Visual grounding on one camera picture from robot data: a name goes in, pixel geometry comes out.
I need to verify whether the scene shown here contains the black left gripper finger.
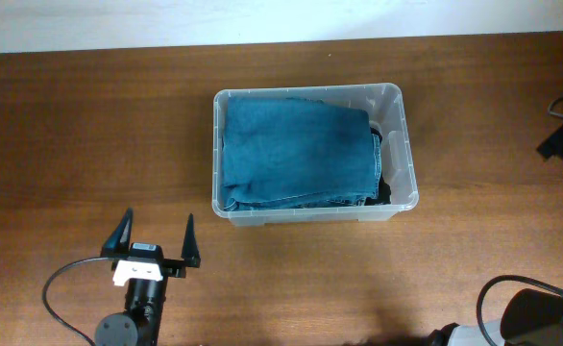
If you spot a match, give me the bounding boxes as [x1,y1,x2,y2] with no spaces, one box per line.
[100,208,134,258]
[181,213,201,268]

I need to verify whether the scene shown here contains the dark blue jeans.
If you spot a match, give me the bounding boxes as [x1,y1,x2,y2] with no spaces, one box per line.
[221,97,381,211]

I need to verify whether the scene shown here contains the black garment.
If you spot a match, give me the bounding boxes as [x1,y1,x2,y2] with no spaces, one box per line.
[365,127,391,206]

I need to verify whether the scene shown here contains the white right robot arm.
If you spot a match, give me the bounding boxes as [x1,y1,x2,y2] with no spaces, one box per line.
[422,125,563,346]

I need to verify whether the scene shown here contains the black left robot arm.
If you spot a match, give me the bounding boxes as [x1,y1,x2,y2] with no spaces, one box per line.
[94,209,201,346]

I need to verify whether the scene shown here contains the clear plastic storage bin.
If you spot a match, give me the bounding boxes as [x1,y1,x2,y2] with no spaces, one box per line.
[211,83,419,227]

